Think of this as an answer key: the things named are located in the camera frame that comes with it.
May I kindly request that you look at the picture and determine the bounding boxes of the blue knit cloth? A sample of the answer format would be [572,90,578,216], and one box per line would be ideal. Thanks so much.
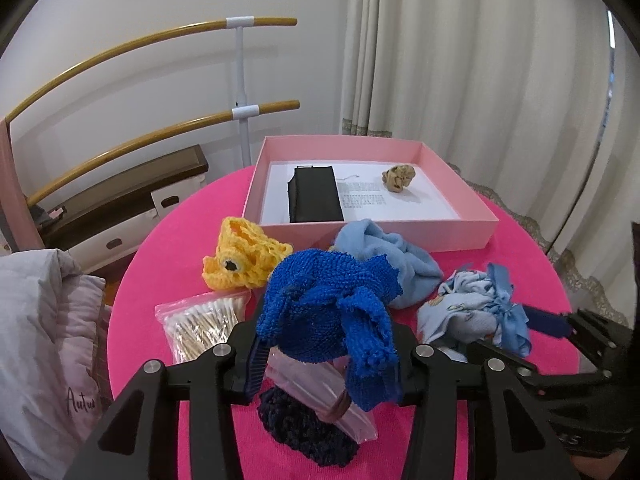
[255,249,403,413]

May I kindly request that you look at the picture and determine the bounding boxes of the bag of cotton swabs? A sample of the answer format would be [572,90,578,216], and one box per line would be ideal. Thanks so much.
[155,292,251,365]

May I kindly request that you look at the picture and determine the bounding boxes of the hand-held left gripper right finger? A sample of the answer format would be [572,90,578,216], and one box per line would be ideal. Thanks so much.
[387,322,576,480]

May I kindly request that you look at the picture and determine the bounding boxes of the person's right forearm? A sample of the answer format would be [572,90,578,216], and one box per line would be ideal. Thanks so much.
[570,452,640,480]

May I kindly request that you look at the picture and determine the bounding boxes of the white paper sheet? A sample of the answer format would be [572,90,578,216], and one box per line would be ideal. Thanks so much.
[257,160,461,223]

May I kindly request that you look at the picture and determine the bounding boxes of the grey pillow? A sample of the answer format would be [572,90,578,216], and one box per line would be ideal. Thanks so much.
[0,247,113,480]

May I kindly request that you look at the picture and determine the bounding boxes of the yellow crochet fish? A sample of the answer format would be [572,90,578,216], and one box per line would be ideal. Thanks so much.
[202,216,293,291]

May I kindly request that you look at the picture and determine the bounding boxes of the pink transparent plastic bag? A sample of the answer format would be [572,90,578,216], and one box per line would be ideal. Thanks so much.
[265,347,378,443]

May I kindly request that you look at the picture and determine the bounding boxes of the white drawer cabinet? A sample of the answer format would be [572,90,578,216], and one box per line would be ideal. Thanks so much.
[65,172,208,277]

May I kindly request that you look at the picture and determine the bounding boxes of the cream curtain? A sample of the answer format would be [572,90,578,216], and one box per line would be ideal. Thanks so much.
[340,0,640,331]

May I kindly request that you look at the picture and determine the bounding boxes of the tan scrunchie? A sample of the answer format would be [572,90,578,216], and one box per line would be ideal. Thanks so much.
[381,162,418,193]

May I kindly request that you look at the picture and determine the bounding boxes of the short wooden barre rail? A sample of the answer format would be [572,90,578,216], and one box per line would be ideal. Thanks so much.
[27,101,301,208]

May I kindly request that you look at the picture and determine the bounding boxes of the printed baby cloth blue ribbon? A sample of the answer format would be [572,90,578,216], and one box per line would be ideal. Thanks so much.
[416,262,533,361]

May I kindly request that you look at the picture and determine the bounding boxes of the pink cardboard box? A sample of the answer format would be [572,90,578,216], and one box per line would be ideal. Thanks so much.
[242,135,501,253]

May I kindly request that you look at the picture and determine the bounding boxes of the navy crochet hat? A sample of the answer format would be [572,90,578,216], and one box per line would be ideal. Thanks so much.
[257,385,361,468]

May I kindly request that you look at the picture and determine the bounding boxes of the black fabric pouch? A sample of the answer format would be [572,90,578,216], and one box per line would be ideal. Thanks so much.
[287,165,346,223]

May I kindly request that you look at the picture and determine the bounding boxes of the white barre post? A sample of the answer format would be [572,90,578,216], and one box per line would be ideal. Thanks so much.
[226,16,261,168]

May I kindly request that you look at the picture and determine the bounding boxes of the light blue fleece cloth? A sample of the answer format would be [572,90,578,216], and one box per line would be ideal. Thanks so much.
[330,218,445,309]

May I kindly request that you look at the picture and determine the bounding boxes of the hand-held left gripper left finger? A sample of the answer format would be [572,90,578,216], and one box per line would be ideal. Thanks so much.
[62,305,273,480]

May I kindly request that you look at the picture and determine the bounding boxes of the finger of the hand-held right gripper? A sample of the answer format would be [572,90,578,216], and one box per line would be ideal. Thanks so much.
[466,340,603,397]
[525,307,636,381]

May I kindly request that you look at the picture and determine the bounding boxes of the pink upholstered board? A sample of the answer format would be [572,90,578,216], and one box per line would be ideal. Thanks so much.
[0,115,41,251]

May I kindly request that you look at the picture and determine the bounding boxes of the long wooden barre rail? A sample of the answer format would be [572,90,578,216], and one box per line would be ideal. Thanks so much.
[5,16,298,126]

